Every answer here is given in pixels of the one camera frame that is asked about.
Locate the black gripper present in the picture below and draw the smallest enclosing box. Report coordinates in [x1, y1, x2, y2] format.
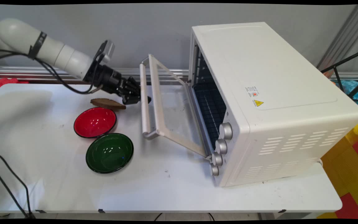
[86, 62, 152, 105]

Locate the black metal frame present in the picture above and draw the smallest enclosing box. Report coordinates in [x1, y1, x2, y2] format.
[320, 47, 358, 104]

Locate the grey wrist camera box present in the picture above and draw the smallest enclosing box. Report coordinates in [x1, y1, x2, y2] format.
[93, 40, 116, 64]

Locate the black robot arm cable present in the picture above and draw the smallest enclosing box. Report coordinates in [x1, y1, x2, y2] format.
[0, 49, 103, 95]

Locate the red bowl with black rim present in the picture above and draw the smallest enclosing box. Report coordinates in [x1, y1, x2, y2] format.
[73, 107, 117, 139]

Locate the black strap on arm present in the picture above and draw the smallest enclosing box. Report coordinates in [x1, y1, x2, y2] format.
[28, 31, 48, 60]

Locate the slanted aluminium profile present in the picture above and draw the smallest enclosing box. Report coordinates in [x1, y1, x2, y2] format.
[317, 4, 358, 71]

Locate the white glass oven door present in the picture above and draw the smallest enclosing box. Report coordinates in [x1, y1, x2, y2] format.
[139, 54, 209, 158]

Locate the green bowl with black rim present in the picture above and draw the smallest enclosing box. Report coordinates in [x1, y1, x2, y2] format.
[85, 133, 134, 174]

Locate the dark wire oven rack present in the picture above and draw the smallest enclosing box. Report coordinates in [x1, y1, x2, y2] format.
[194, 82, 227, 149]

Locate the aluminium rail behind table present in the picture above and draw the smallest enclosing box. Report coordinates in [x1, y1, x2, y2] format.
[0, 65, 189, 86]

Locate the thin black cable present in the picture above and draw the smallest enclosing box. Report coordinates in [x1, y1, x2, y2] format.
[0, 149, 33, 216]
[0, 164, 30, 219]

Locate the white toaster oven body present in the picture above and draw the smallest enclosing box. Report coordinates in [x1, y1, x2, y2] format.
[187, 21, 358, 188]

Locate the red crumpled cloth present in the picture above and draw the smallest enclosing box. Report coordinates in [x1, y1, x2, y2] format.
[0, 78, 30, 97]

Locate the blue patterned sheet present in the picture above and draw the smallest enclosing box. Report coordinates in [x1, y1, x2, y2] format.
[331, 79, 358, 120]

